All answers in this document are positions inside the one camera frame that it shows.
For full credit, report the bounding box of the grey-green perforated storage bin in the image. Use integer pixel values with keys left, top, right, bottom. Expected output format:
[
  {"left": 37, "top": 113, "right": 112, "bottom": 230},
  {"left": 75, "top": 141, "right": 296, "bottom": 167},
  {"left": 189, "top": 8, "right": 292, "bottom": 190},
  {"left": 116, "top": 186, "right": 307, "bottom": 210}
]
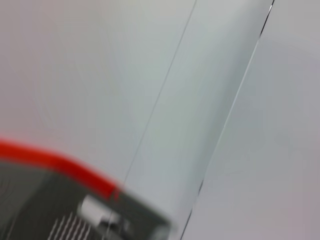
[{"left": 0, "top": 162, "right": 179, "bottom": 240}]

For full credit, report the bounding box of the orange bin handle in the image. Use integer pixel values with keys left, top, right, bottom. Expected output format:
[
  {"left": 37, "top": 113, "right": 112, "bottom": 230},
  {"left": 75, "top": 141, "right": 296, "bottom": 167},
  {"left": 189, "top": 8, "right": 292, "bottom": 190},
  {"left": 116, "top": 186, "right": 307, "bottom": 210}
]
[{"left": 0, "top": 138, "right": 124, "bottom": 201}]

